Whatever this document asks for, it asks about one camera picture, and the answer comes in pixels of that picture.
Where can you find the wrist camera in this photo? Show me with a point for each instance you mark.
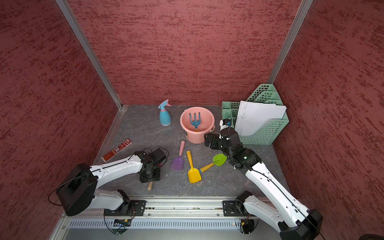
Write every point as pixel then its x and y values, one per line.
pixel 159 157
pixel 225 127

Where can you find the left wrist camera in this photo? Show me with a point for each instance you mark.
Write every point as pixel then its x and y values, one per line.
pixel 159 157

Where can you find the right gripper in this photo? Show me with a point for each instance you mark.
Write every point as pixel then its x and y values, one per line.
pixel 215 137

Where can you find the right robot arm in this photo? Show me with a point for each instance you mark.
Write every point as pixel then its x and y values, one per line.
pixel 287 215

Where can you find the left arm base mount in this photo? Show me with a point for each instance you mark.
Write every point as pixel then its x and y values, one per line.
pixel 132 209

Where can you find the green trowel yellow handle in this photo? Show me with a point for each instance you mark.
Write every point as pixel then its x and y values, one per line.
pixel 218 160

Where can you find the red flat box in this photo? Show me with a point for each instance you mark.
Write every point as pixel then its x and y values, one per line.
pixel 115 151

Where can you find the white paper stack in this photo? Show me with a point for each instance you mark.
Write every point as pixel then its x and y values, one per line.
pixel 252 117

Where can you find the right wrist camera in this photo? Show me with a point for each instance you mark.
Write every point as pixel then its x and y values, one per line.
pixel 225 127

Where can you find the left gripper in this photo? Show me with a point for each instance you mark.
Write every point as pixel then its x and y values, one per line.
pixel 143 179

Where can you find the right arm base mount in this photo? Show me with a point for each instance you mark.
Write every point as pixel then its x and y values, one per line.
pixel 233 209

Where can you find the red shovel wooden handle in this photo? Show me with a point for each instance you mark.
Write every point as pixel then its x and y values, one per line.
pixel 150 186

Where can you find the teal spray bottle pink trigger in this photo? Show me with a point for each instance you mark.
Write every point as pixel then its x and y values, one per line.
pixel 164 116

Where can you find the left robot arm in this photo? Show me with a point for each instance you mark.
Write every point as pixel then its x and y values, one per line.
pixel 81 189

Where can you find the purple shovel pink handle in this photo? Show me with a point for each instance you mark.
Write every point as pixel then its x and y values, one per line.
pixel 178 163

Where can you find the pink plastic bucket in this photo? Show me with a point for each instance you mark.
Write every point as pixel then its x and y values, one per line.
pixel 207 124

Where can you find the blue fork yellow handle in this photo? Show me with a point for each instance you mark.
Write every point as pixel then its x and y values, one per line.
pixel 194 121

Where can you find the green plastic file organizer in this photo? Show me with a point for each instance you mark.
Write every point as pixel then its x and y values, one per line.
pixel 266 94

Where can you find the yellow shovel yellow handle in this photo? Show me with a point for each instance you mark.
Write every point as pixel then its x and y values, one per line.
pixel 193 174

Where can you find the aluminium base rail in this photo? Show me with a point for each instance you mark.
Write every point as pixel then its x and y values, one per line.
pixel 166 218

